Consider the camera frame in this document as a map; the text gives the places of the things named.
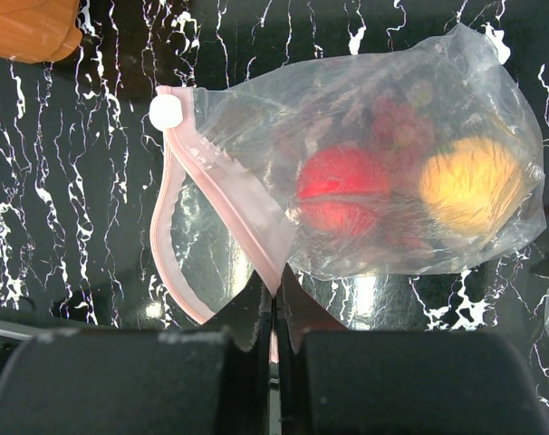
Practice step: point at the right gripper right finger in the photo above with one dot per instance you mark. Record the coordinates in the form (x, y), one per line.
(337, 381)

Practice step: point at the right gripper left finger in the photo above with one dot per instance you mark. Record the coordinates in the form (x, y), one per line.
(209, 380)

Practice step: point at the red apple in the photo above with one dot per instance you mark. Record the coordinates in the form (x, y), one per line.
(337, 187)

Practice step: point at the pink zip top bag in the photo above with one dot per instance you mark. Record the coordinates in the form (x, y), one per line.
(227, 203)

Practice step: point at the yellow pink peach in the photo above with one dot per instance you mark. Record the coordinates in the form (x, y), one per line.
(473, 189)

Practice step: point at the light red grape bunch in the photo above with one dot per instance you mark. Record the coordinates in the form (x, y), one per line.
(399, 125)

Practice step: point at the black marble pattern mat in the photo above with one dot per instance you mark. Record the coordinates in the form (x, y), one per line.
(80, 164)

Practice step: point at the orange plastic fruit basket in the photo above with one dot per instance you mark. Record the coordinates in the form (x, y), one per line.
(38, 31)

